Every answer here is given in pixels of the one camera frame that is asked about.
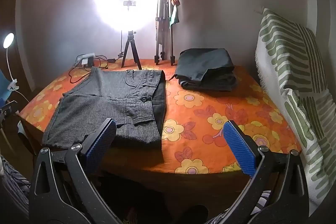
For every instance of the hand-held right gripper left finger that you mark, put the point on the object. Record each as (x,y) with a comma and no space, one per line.
(101,145)

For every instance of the large folded tripod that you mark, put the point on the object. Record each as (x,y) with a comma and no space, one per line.
(164,29)

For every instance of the green hanging cloth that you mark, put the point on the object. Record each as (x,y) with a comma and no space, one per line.
(174,18)

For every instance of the small black tripod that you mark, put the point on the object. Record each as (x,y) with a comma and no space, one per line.
(131,45)

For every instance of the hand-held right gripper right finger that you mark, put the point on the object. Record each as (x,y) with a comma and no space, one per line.
(240,146)

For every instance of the person's striped garment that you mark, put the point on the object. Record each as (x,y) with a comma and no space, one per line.
(13,182)

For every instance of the white clip desk lamp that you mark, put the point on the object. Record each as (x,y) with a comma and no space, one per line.
(9,40)

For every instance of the orange floral tablecloth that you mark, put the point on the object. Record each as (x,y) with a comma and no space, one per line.
(210,108)

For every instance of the white power strip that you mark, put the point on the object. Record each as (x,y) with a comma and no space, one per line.
(85,58)

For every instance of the dark folded pants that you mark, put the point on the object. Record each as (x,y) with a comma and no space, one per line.
(204,64)

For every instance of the green striped white cushion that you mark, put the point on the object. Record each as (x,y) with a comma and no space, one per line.
(291,61)

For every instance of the grey houndstooth pants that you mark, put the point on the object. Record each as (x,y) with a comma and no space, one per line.
(105,98)

